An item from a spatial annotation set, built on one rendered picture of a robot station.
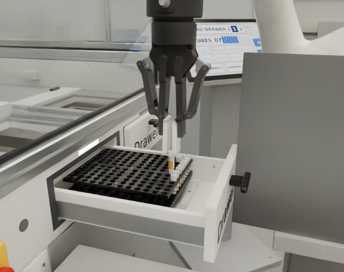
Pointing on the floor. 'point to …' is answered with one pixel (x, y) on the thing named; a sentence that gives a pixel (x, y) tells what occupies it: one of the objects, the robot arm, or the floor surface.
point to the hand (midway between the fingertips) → (172, 136)
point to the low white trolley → (110, 262)
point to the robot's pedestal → (312, 254)
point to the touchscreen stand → (218, 96)
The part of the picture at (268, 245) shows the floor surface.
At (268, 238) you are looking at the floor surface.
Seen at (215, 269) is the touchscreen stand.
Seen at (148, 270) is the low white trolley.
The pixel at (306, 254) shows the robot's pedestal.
